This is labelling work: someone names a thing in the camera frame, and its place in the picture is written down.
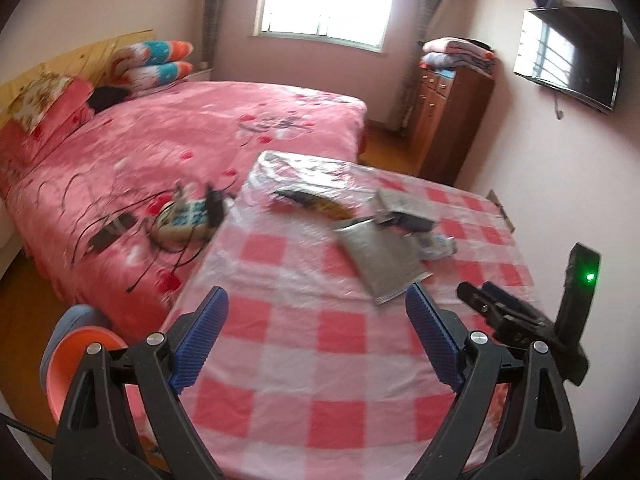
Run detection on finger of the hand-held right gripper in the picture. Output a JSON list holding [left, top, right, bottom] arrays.
[[457, 282, 508, 328], [482, 282, 546, 318]]

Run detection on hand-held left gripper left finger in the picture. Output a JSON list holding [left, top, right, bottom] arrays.
[[52, 285, 230, 480]]

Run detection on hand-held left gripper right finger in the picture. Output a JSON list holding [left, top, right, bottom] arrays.
[[405, 284, 581, 480]]

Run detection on grey plastic mailer bag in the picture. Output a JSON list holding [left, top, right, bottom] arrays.
[[332, 217, 433, 306]]

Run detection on orange plastic stool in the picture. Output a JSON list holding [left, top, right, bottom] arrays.
[[40, 305, 133, 426]]

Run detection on pink checked tablecloth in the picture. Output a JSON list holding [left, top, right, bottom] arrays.
[[135, 150, 536, 480]]

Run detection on white power strip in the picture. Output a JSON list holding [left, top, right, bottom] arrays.
[[152, 195, 221, 246]]

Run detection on black power adapter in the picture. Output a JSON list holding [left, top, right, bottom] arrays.
[[205, 185, 226, 226]]

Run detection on brown wooden cabinet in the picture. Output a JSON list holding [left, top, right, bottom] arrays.
[[407, 65, 496, 186]]

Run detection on clear plastic bag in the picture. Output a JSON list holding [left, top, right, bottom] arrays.
[[250, 152, 361, 196]]

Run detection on bed with pink sheet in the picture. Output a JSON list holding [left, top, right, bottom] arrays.
[[0, 80, 368, 341]]

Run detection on folded blankets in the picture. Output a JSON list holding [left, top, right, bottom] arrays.
[[419, 37, 496, 75]]

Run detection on black cloth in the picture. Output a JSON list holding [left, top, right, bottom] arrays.
[[87, 86, 133, 111]]

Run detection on pink pillow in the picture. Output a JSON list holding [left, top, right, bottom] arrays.
[[0, 77, 96, 161]]

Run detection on striped bolster pillow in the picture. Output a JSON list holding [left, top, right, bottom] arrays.
[[112, 40, 195, 73], [117, 61, 195, 93]]

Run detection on checked curtain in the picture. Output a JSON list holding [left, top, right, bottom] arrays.
[[202, 0, 226, 68], [395, 0, 453, 131]]

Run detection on floral pillow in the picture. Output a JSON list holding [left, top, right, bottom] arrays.
[[10, 72, 71, 133]]

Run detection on yellow wooden headboard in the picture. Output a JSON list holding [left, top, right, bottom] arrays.
[[0, 30, 153, 126]]

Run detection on window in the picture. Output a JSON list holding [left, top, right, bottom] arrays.
[[252, 0, 401, 53]]

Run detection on black cables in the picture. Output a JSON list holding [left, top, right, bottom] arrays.
[[70, 175, 236, 296]]

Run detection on black floor cable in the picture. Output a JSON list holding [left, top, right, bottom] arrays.
[[0, 410, 56, 446]]

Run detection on wall television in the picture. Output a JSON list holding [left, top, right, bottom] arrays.
[[512, 7, 625, 115]]

